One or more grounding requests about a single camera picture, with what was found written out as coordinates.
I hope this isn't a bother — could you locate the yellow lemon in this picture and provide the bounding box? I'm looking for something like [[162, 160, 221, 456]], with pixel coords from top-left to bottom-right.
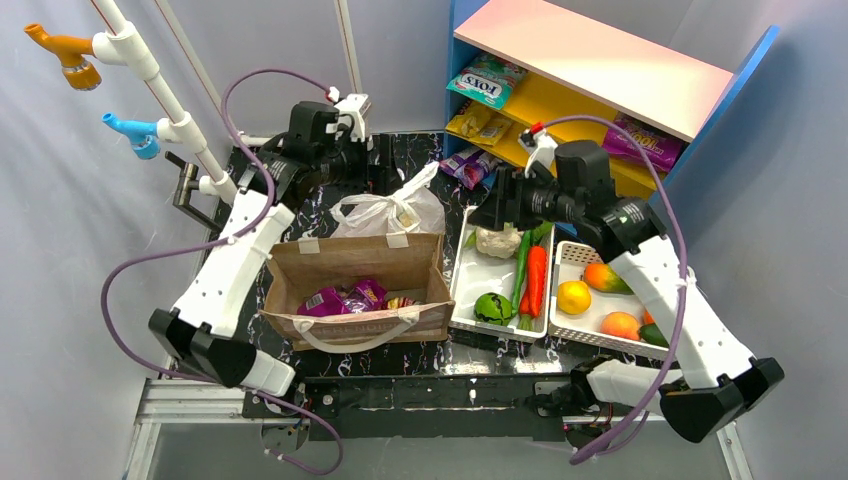
[[556, 280, 592, 315]]

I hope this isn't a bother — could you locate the white cauliflower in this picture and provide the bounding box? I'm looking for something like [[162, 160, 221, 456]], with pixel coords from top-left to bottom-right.
[[474, 226, 523, 259]]

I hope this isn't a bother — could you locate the white vegetable basket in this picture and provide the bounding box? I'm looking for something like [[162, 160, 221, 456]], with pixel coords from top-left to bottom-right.
[[449, 206, 555, 343]]

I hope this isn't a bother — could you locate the white pvc pipe rack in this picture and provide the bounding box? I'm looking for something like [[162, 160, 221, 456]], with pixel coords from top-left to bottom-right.
[[89, 0, 366, 213]]

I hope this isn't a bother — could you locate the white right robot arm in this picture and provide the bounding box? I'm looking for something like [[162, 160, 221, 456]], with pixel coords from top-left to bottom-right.
[[469, 126, 784, 443]]

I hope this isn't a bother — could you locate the blue pipe hook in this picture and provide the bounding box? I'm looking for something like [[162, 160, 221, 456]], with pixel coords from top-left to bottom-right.
[[101, 112, 160, 160]]

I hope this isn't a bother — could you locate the white fruit basket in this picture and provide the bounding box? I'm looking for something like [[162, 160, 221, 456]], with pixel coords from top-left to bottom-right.
[[548, 241, 667, 360]]

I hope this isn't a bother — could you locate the orange peach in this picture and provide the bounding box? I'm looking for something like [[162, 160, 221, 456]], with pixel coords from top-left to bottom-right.
[[600, 312, 642, 341]]

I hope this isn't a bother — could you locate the green chili pepper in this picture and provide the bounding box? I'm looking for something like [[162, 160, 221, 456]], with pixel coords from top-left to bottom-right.
[[511, 222, 553, 318]]

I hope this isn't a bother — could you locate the purple snack bag top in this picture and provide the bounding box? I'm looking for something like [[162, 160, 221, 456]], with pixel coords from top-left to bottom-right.
[[297, 279, 388, 317]]

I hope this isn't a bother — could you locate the green avocado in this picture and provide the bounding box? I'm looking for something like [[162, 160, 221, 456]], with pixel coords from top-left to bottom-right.
[[638, 323, 669, 348]]

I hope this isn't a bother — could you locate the brown paper bag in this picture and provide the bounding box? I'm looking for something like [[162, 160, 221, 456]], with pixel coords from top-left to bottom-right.
[[261, 233, 455, 354]]

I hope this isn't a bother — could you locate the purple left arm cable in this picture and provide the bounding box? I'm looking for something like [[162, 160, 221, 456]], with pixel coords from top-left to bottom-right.
[[99, 68, 346, 476]]

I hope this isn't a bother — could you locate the aluminium base frame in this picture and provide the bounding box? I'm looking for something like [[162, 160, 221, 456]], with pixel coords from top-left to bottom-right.
[[124, 374, 752, 479]]

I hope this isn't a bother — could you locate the orange pipe hook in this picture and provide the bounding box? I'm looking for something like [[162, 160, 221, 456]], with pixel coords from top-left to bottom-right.
[[24, 23, 102, 91]]

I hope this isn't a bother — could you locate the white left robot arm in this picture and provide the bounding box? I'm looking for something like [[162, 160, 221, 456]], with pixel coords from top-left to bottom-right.
[[149, 93, 402, 397]]

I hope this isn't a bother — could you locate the purple snack bag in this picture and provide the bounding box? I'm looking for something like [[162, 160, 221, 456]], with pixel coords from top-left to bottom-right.
[[297, 279, 388, 317], [601, 113, 688, 173], [439, 146, 500, 190]]

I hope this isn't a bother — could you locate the colourful wooden shelf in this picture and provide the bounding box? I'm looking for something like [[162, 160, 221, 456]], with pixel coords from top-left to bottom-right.
[[447, 1, 779, 187]]

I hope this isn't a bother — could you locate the orange snack bag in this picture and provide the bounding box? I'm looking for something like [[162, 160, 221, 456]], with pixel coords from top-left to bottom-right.
[[383, 296, 424, 310]]

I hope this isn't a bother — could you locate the green Fox's candy bag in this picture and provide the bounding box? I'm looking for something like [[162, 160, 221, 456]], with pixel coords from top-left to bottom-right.
[[446, 52, 527, 110]]

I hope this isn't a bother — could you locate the white plastic grocery bag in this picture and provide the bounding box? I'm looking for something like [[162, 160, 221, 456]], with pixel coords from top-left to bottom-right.
[[330, 162, 446, 238]]

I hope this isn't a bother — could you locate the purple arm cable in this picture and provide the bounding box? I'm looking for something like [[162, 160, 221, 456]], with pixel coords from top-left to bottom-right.
[[99, 68, 346, 476], [529, 114, 690, 466]]

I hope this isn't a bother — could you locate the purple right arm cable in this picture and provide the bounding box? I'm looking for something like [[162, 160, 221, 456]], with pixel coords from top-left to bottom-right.
[[529, 114, 690, 466]]

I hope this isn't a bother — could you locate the purple snack bag right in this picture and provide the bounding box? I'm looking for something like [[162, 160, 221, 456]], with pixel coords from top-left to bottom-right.
[[601, 113, 688, 173]]

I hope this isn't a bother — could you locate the orange carrot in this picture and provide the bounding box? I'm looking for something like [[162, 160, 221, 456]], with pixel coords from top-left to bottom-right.
[[519, 246, 548, 319]]

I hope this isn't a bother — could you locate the red green mango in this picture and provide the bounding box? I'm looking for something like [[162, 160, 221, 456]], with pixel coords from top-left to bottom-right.
[[582, 263, 633, 295]]

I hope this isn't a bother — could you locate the dark metal hook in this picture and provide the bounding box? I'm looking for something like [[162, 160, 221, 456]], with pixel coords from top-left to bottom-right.
[[164, 151, 223, 234]]

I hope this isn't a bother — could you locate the yellow snack packet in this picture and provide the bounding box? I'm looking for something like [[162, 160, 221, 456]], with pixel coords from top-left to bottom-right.
[[446, 100, 513, 147]]

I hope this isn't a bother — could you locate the green watermelon toy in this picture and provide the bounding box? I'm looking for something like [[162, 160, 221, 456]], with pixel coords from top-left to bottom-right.
[[473, 292, 514, 326]]

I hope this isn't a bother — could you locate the purple snack bag bottom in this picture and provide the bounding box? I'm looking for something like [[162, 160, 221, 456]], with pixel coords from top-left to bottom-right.
[[439, 146, 500, 190]]

